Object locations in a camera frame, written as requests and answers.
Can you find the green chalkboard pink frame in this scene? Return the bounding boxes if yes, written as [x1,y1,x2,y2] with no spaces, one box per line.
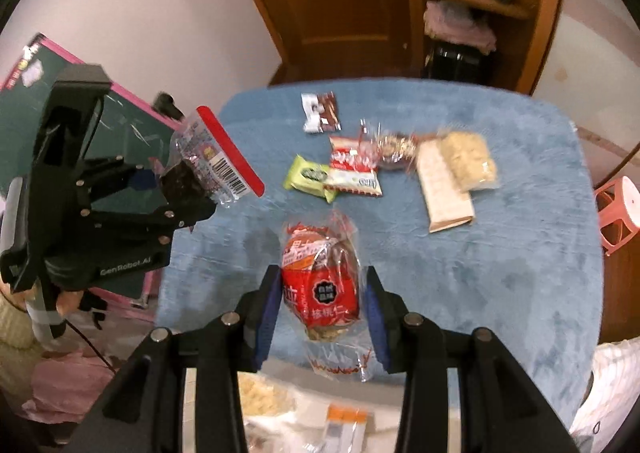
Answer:
[0,33,196,314]

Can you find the green small packet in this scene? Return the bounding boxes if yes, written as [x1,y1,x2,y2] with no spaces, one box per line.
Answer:
[283,154,335,204]

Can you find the puffed rice cake packet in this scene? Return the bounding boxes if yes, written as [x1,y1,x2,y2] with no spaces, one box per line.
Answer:
[439,130,501,192]

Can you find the black box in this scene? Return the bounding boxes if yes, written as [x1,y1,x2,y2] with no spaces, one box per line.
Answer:
[424,43,493,81]

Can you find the wooden corner shelf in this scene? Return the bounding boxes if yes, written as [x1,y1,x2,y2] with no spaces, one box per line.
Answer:
[400,0,568,94]

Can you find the wooden door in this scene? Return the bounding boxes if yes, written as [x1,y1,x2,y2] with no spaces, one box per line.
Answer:
[220,0,426,84]

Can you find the brown white small packet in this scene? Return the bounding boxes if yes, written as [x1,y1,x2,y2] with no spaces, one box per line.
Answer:
[300,90,343,134]

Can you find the clear candy packet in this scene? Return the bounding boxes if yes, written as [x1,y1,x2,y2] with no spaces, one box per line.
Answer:
[360,118,420,172]

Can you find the folded pink cloth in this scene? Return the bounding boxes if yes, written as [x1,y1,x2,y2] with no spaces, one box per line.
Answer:
[424,0,497,54]

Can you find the orange white long packet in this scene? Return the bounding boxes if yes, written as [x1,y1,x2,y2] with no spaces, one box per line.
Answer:
[322,405,371,453]

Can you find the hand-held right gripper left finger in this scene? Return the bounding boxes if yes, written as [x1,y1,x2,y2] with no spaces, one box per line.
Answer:
[62,264,285,453]

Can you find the white sticker card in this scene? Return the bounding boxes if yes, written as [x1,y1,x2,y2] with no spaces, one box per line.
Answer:
[20,59,46,86]

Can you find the red label nut bag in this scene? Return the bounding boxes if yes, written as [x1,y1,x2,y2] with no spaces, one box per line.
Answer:
[281,210,373,384]

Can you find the black easel knob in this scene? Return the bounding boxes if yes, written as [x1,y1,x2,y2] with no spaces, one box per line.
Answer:
[152,92,183,121]

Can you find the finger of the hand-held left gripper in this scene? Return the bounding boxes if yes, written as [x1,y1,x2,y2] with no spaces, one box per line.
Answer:
[81,156,167,200]
[89,182,219,245]

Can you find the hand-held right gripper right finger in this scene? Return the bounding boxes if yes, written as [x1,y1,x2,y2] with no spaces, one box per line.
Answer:
[363,266,578,453]

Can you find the beige cracker packet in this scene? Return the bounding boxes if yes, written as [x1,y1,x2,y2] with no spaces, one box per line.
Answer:
[415,139,476,234]

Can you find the clear yellow cracker packet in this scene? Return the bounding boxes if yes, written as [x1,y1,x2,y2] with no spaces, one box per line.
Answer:
[237,373,297,418]

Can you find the red white biscuit packet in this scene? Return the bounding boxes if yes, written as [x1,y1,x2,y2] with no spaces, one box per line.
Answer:
[322,134,384,197]

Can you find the clear packet dark filling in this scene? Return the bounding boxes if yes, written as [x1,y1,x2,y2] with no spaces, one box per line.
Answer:
[160,105,266,206]

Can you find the black cable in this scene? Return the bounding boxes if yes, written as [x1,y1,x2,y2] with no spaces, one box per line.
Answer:
[62,305,121,376]

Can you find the person's left hand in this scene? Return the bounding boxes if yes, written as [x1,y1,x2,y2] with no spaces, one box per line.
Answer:
[55,290,84,318]

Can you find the blue plush table cover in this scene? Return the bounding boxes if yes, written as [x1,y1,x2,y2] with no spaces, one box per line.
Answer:
[155,78,606,434]

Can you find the white plastic tray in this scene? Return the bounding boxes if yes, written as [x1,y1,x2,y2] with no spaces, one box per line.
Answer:
[182,367,461,453]

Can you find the pink plastic stool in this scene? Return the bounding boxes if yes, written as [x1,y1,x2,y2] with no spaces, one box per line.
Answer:
[594,175,640,258]

